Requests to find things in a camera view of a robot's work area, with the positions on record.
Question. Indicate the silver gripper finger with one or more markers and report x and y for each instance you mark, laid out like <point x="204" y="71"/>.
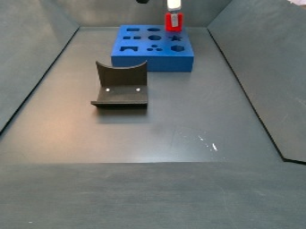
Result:
<point x="174" y="6"/>

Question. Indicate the red square-circle peg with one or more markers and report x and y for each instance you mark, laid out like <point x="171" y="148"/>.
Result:
<point x="174" y="21"/>

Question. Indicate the blue shape-sorting block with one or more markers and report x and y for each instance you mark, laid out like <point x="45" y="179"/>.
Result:
<point x="166" y="50"/>

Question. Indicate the black curved holder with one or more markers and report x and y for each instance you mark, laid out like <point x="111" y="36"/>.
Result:
<point x="123" y="85"/>

